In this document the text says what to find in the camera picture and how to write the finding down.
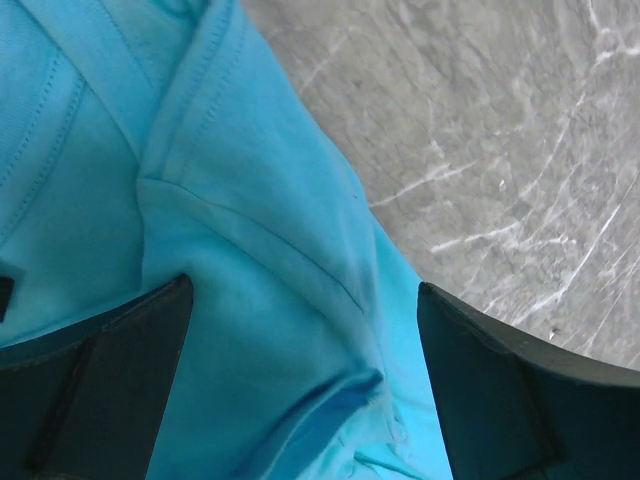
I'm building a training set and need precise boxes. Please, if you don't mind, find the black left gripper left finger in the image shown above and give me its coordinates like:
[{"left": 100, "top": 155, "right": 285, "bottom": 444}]
[{"left": 1, "top": 275, "right": 193, "bottom": 479}]

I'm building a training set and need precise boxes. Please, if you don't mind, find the light blue cotton t-shirt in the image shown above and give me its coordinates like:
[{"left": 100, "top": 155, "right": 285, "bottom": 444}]
[{"left": 1, "top": 1, "right": 451, "bottom": 479}]

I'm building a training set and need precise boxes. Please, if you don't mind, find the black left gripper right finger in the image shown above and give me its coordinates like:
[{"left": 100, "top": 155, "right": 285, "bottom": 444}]
[{"left": 417, "top": 283, "right": 639, "bottom": 479}]

